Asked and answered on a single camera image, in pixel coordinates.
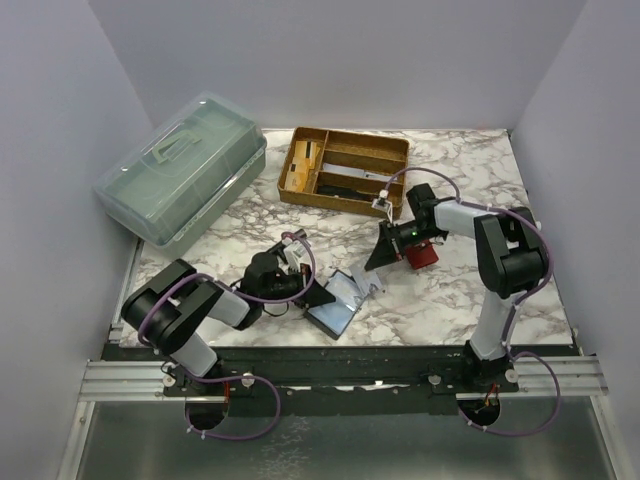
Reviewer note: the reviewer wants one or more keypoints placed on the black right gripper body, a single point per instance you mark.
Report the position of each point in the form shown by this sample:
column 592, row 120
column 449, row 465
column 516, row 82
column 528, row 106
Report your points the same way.
column 391, row 242

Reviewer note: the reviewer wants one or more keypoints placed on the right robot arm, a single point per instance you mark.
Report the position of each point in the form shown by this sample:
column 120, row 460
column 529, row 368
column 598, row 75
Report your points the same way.
column 512, row 260

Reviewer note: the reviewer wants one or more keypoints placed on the red leather card holder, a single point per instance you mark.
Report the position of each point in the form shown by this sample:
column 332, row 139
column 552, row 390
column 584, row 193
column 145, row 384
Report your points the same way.
column 421, row 255

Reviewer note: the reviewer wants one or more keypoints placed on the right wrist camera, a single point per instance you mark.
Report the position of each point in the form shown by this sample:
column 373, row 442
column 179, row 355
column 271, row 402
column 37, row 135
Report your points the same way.
column 383, row 204

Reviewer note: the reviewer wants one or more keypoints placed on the black T-shaped tool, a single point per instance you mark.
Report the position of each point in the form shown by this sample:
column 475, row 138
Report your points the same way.
column 278, row 248

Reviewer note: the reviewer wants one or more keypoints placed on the gold cards in tray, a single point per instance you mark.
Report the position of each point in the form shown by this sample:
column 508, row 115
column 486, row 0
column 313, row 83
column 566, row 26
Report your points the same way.
column 302, row 164

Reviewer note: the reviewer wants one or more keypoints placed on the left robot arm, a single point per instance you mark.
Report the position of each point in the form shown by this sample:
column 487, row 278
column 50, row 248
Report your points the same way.
column 169, row 308

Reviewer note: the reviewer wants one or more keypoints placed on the black cards in tray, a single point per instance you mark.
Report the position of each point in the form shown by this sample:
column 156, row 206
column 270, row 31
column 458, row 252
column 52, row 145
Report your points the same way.
column 344, row 193

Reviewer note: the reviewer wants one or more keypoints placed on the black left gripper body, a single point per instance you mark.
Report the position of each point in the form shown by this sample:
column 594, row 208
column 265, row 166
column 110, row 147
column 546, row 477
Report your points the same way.
column 304, row 288

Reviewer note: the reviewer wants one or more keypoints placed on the black leather card holder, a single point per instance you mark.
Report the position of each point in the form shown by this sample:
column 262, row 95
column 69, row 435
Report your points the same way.
column 333, row 318

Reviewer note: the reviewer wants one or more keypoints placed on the white cards in tray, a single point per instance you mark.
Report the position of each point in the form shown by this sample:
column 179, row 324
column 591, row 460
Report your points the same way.
column 354, row 172

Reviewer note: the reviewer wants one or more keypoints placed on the aluminium extrusion rail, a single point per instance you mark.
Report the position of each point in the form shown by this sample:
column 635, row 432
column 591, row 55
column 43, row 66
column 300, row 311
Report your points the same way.
column 122, row 381

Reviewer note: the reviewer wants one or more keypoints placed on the green plastic storage box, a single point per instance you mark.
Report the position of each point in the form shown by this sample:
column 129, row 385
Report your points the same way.
column 173, row 187

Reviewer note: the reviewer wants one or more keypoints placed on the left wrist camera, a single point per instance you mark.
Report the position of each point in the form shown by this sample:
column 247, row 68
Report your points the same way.
column 295, row 254

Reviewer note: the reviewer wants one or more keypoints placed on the white credit card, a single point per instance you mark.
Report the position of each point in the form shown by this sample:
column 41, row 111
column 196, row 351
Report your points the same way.
column 368, row 282

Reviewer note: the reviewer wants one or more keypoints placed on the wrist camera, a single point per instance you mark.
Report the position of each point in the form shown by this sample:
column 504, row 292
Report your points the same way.
column 383, row 204
column 295, row 254

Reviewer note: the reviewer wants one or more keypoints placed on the woven wicker organizer tray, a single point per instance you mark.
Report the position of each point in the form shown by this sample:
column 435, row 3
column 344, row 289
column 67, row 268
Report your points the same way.
column 380, row 154

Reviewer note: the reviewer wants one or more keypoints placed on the black mounting base rail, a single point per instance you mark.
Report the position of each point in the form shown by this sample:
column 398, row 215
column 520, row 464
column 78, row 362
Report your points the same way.
column 327, row 381

